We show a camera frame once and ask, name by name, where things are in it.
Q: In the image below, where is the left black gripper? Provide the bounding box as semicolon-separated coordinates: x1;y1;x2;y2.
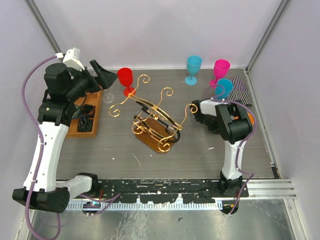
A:
66;59;119;102

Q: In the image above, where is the clear champagne flute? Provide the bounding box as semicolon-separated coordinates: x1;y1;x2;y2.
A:
102;93;115;104

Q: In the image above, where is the red wine glass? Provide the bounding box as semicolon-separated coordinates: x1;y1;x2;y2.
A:
117;67;135;97

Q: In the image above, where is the blue wine glass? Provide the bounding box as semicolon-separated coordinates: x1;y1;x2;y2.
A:
215;78;234;100
185;55;202;86

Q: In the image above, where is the pink wine glass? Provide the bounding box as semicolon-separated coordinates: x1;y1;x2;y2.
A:
209;59;231;87

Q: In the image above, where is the orange wine glass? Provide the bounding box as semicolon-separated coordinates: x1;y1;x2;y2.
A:
231;112;255;125

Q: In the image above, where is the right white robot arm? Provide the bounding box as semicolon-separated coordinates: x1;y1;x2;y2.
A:
192;99;254;197

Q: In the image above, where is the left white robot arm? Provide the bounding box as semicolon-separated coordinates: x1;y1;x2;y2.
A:
12;60;118;214

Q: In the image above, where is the wooden compartment tray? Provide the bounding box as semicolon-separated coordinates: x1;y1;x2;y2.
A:
66;90;103;138

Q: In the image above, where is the green patterned rolled cloth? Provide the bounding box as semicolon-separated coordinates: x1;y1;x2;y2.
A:
72;105;81;118

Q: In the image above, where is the dark patterned rolled cloth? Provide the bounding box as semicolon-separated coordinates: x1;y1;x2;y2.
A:
77;104;96;133

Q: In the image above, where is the striped black white cloth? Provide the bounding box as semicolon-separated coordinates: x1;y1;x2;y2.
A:
226;75;253;109

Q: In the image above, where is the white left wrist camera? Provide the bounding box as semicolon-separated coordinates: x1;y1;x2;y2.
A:
55;47;85;71

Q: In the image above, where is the gold wire glass rack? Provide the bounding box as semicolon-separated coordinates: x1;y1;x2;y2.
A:
108;74;199;154

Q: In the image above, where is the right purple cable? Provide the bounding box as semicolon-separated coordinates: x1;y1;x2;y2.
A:
203;84;258;216

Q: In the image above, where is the purple cable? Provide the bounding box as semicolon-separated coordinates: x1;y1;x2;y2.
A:
21;55;122;240
203;84;258;216

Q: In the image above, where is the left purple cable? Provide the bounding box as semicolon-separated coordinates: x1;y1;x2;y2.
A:
21;55;122;240

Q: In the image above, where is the grey slotted cable duct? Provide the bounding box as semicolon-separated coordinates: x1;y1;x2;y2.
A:
65;200;223;211

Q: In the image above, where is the black mounting base plate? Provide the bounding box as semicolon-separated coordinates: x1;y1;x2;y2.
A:
85;178;249;204

